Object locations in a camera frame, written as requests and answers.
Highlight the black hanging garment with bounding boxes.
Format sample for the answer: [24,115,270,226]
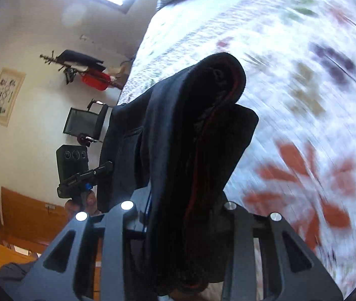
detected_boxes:
[56,49,106,73]

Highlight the wooden cabinet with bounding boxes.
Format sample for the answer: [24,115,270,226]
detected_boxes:
[0,181,72,276]

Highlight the coat rack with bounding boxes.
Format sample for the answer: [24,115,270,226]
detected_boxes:
[39,49,78,85]

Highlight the wall poster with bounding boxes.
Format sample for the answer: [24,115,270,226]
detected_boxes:
[0,67,27,128]

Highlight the black pants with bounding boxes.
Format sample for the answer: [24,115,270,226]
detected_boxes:
[98,52,260,296]

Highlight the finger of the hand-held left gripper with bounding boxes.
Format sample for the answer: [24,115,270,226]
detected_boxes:
[82,161,114,182]

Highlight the floral quilted bedspread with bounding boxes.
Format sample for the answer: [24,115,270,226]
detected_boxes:
[117,0,356,298]

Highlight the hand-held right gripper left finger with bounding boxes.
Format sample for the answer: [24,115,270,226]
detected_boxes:
[0,201,153,301]

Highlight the person's left hand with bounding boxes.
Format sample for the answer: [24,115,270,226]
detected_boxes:
[64,191,98,219]

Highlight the red garment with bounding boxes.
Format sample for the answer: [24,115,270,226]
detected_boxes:
[82,73,111,92]

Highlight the person's dark clothing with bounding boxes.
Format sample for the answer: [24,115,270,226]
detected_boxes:
[0,261,42,290]

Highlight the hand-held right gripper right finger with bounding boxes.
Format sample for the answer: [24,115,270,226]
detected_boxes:
[222,201,345,301]

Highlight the black chair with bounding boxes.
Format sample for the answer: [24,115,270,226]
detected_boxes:
[63,99,113,147]

